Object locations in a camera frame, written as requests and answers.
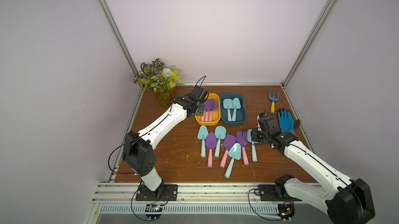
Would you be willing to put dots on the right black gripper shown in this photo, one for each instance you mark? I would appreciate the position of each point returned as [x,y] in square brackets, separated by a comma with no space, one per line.
[257,135]

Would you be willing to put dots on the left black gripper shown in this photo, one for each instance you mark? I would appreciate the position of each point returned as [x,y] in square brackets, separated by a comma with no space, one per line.
[199,103]

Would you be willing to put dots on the yellow plastic storage box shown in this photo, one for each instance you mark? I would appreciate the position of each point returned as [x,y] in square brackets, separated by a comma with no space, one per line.
[216,114]

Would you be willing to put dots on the teal shovel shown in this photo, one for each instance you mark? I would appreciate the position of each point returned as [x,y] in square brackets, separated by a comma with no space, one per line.
[235,154]
[202,135]
[253,146]
[228,104]
[220,133]

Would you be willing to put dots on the dark teal storage box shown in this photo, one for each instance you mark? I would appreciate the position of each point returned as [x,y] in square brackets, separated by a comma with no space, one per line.
[241,113]

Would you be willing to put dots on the teal shovel eleventh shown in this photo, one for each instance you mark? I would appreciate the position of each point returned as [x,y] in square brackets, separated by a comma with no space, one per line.
[236,105]

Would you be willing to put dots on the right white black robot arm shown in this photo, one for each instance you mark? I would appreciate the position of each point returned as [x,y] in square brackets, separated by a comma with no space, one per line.
[342,199]

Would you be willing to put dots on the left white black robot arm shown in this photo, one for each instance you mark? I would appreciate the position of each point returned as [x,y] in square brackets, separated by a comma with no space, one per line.
[138,149]

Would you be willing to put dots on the blue grey garden glove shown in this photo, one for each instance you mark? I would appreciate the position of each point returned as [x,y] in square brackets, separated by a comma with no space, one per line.
[287,122]

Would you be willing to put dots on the blue yellow garden rake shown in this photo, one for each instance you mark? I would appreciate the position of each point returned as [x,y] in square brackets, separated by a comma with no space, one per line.
[274,98]

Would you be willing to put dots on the potted green plant vase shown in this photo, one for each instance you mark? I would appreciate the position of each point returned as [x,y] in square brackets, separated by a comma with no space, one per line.
[159,79]

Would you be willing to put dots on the right circuit board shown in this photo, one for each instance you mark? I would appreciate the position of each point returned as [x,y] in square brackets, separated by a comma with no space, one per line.
[286,211]

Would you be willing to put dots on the circuit board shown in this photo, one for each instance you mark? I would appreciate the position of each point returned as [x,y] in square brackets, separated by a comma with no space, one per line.
[153,212]
[286,211]

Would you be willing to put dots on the left circuit board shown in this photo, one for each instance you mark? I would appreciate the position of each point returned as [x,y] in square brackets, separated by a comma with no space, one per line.
[153,212]

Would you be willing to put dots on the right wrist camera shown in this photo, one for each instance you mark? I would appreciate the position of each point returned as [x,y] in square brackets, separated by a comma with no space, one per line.
[262,120]

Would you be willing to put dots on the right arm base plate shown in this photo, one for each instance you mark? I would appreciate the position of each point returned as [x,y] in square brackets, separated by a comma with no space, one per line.
[273,193]

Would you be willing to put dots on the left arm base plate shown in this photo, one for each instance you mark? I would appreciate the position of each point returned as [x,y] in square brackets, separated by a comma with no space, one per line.
[165,192]

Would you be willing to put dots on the aluminium front rail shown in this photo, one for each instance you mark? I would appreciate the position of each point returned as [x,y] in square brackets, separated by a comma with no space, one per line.
[211,193]

